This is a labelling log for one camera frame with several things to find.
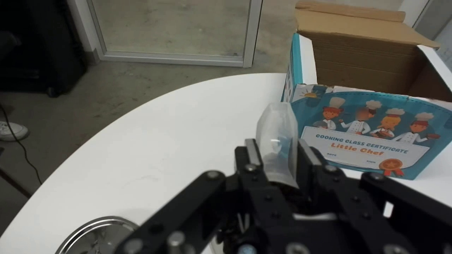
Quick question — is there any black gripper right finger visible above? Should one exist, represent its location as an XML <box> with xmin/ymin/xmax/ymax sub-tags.
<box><xmin>297</xmin><ymin>137</ymin><xmax>328</xmax><ymax>175</ymax></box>

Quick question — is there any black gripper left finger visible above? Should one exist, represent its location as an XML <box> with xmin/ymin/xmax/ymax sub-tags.
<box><xmin>244</xmin><ymin>137</ymin><xmax>266</xmax><ymax>177</ymax></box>

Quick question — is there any blue printed cardboard box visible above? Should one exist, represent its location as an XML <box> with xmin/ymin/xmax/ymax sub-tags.
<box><xmin>280</xmin><ymin>0</ymin><xmax>452</xmax><ymax>182</ymax></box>

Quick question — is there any steel pot with lid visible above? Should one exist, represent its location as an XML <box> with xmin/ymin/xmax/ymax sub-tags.
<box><xmin>54</xmin><ymin>215</ymin><xmax>142</xmax><ymax>254</ymax></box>

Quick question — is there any white sneaker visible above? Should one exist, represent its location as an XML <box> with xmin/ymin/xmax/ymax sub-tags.
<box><xmin>0</xmin><ymin>120</ymin><xmax>30</xmax><ymax>144</ymax></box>

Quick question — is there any thin black floor cable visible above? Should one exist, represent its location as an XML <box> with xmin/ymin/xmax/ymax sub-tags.
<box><xmin>0</xmin><ymin>103</ymin><xmax>46</xmax><ymax>186</ymax></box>

